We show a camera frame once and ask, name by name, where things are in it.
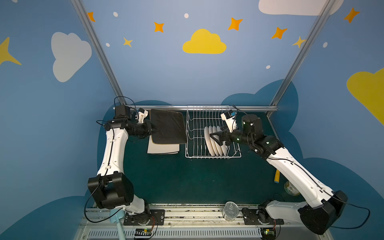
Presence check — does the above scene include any black square plate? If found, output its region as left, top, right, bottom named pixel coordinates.
left=150, top=109, right=187, bottom=145

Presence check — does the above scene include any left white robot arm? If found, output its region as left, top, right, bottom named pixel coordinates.
left=88, top=106, right=157, bottom=215

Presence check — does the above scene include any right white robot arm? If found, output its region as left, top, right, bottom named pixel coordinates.
left=204, top=111, right=348, bottom=235

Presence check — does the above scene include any light blue spatula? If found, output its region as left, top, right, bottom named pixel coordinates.
left=109, top=209, right=126, bottom=240

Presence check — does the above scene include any right circuit board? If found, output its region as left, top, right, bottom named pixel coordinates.
left=261, top=229, right=277, bottom=240

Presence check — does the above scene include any circuit board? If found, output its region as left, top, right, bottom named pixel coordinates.
left=261, top=229, right=277, bottom=240
left=134, top=228, right=153, bottom=238

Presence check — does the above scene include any left circuit board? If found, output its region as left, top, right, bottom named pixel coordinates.
left=134, top=228, right=153, bottom=238

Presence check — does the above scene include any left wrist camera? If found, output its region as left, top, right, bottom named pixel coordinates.
left=137, top=108, right=149, bottom=124

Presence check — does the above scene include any aluminium frame rail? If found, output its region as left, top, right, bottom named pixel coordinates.
left=136, top=105, right=278, bottom=112

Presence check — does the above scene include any white wire dish rack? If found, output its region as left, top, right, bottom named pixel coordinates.
left=185, top=110, right=242, bottom=159

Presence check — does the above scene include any yellow handled brush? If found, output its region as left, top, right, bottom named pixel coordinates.
left=274, top=170, right=281, bottom=184

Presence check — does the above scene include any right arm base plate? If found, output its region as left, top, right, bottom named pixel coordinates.
left=241, top=208, right=284, bottom=225

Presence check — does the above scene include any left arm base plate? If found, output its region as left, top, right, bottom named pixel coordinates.
left=123, top=210, right=165, bottom=227

